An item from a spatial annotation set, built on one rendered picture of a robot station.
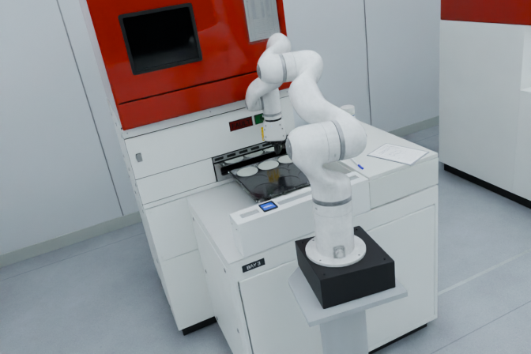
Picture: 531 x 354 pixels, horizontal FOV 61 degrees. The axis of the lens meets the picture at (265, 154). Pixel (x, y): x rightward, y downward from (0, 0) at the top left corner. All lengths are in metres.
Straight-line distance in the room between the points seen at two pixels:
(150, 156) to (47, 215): 1.82
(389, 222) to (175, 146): 1.00
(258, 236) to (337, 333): 0.42
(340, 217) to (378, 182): 0.51
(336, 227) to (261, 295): 0.54
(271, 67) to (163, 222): 1.02
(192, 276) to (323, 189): 1.26
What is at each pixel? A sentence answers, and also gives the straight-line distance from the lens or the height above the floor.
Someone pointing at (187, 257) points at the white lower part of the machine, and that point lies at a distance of 2.35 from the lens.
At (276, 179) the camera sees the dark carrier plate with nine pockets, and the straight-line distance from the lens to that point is 2.01.
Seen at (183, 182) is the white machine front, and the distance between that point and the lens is 2.17.
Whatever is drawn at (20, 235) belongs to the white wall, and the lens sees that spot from 3.86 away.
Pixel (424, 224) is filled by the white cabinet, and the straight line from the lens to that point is 2.10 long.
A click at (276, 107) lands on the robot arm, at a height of 1.19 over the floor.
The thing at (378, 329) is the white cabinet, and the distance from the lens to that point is 2.26.
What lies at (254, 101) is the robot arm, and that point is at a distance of 1.93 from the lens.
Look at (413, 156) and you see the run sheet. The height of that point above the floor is 0.97.
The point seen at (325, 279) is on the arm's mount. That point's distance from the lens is 1.36.
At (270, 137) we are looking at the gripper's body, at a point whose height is 1.05.
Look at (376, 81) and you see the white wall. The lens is 4.39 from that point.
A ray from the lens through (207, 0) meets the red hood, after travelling 1.99.
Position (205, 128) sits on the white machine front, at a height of 1.12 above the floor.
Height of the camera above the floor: 1.78
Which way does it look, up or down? 23 degrees down
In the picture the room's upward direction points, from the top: 9 degrees counter-clockwise
